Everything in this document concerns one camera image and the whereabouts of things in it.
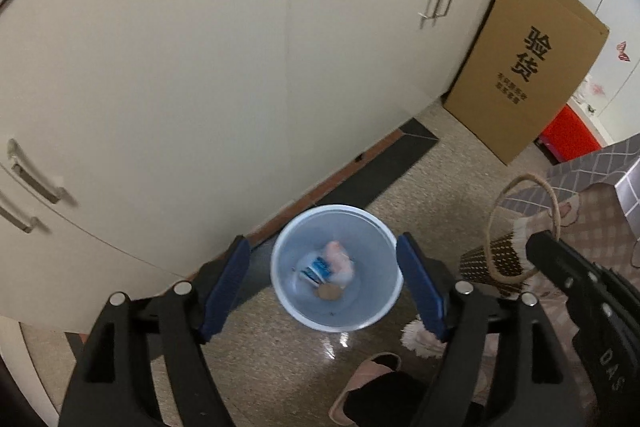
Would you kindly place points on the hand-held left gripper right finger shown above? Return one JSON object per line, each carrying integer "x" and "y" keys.
{"x": 419, "y": 287}

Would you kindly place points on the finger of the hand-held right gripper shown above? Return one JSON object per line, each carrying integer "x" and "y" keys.
{"x": 560, "y": 259}

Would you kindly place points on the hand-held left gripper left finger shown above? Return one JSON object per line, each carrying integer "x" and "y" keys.
{"x": 225, "y": 289}

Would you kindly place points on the white plastic waste bin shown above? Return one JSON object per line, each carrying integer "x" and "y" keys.
{"x": 300, "y": 302}

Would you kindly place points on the white fluffy fringe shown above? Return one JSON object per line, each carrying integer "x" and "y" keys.
{"x": 417, "y": 339}

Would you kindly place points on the plaid blanket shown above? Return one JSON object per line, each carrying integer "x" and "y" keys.
{"x": 595, "y": 217}

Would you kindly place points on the woven straw handbag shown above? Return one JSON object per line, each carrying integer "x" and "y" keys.
{"x": 492, "y": 264}

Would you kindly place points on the pink crumpled wrapper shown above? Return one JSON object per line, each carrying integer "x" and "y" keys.
{"x": 337, "y": 257}

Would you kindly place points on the brown round lid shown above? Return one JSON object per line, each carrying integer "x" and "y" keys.
{"x": 330, "y": 292}

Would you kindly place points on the blue and white packet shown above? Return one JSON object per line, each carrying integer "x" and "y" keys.
{"x": 317, "y": 272}

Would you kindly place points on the pink slipper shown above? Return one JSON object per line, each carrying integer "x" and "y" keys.
{"x": 367, "y": 374}

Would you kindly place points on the person's dark trouser leg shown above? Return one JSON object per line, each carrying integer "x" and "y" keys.
{"x": 387, "y": 399}

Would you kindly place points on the black floor mat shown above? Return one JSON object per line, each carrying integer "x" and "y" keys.
{"x": 380, "y": 169}

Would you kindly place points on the red plastic box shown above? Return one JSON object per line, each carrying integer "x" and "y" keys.
{"x": 570, "y": 134}

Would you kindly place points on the large cardboard box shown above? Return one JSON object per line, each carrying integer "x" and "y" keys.
{"x": 530, "y": 57}

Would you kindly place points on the beige cabinet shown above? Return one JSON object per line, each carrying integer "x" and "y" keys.
{"x": 200, "y": 72}

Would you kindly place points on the pink flower wall sticker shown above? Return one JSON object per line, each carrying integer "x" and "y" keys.
{"x": 595, "y": 89}

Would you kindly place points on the pink butterfly wall sticker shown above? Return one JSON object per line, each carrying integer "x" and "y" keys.
{"x": 623, "y": 52}

